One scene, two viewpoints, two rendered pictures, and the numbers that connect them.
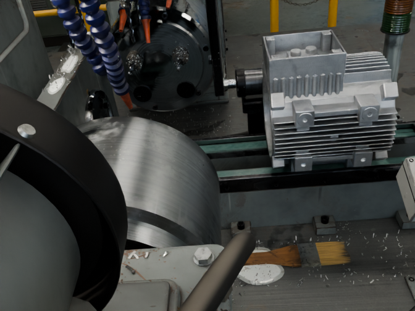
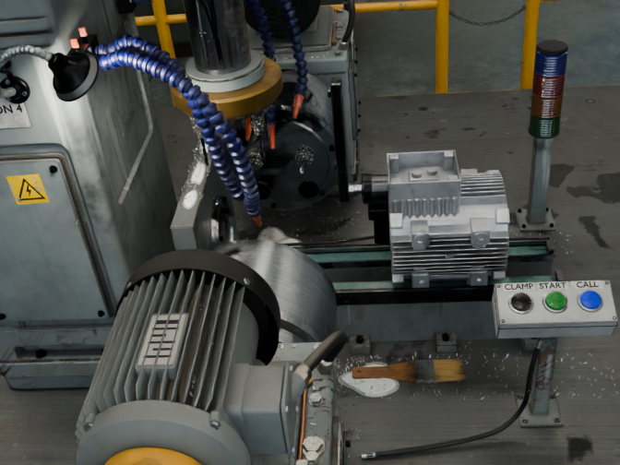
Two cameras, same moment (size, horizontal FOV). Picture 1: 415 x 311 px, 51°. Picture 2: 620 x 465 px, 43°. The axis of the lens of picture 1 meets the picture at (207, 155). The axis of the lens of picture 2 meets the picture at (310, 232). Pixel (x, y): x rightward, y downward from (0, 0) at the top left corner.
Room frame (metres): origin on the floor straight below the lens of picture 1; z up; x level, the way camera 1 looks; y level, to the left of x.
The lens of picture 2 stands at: (-0.47, -0.02, 1.87)
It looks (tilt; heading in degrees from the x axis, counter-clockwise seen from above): 36 degrees down; 2
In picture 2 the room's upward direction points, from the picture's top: 6 degrees counter-clockwise
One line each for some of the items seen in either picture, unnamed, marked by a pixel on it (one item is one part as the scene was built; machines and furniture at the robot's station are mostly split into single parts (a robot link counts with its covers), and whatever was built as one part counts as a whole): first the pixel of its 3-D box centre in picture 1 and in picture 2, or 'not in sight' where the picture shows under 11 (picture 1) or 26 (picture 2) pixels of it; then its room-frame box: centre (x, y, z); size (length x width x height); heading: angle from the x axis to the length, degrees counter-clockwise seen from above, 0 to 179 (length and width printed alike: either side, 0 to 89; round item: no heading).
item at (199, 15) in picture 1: (164, 42); (286, 132); (1.03, 0.07, 1.04); 0.41 x 0.25 x 0.25; 175
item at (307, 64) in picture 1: (301, 64); (423, 184); (0.67, -0.18, 1.11); 0.12 x 0.11 x 0.07; 86
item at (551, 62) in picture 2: not in sight; (551, 60); (0.95, -0.47, 1.19); 0.06 x 0.06 x 0.04
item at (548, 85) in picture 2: not in sight; (548, 81); (0.95, -0.47, 1.14); 0.06 x 0.06 x 0.04
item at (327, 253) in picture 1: (291, 255); (408, 371); (0.53, -0.13, 0.80); 0.21 x 0.05 x 0.01; 86
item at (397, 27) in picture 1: (396, 20); (544, 121); (0.95, -0.47, 1.05); 0.06 x 0.06 x 0.04
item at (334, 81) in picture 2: (215, 35); (340, 142); (0.82, -0.04, 1.12); 0.04 x 0.03 x 0.26; 85
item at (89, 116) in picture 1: (102, 128); (224, 234); (0.70, 0.19, 1.02); 0.15 x 0.02 x 0.15; 175
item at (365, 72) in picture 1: (322, 110); (445, 226); (0.67, -0.22, 1.02); 0.20 x 0.19 x 0.19; 86
